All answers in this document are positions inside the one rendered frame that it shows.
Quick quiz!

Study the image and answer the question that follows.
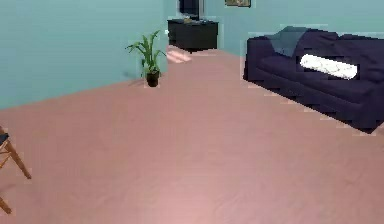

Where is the green house plant black pot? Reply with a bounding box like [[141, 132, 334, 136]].
[[125, 29, 167, 88]]

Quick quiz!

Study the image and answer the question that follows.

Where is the framed wall picture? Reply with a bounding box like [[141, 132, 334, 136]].
[[224, 0, 252, 8]]

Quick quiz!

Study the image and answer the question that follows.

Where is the black cabinet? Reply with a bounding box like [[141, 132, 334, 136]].
[[167, 18, 220, 53]]

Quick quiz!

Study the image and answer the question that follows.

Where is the black television set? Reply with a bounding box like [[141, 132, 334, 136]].
[[178, 0, 201, 21]]

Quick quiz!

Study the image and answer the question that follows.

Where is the brown wooden chair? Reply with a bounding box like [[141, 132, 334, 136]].
[[0, 125, 33, 215]]

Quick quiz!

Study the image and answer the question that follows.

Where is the white bolster pillow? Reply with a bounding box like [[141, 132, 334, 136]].
[[299, 53, 359, 81]]

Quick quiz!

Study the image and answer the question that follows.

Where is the dark purple sofa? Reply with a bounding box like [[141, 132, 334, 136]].
[[243, 27, 384, 134]]

